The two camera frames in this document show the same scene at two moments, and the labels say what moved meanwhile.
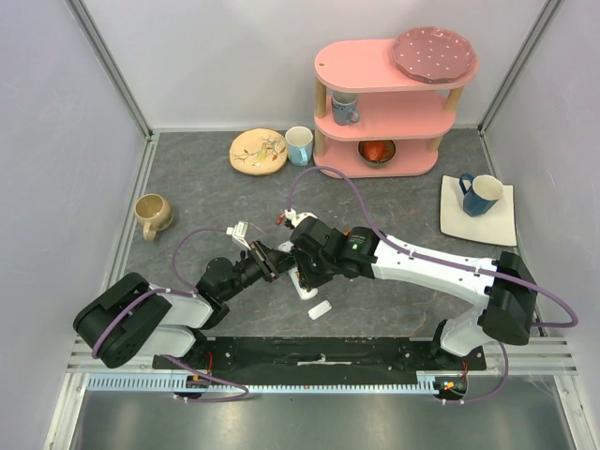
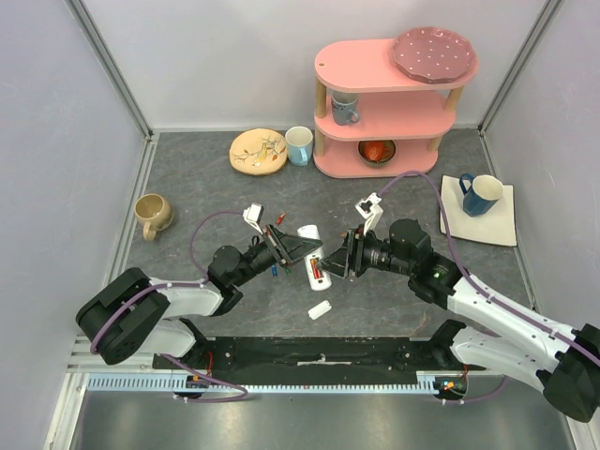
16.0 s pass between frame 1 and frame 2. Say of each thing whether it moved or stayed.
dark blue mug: stayed
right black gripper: moved
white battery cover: stayed
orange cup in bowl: stayed
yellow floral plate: stayed
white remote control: moved
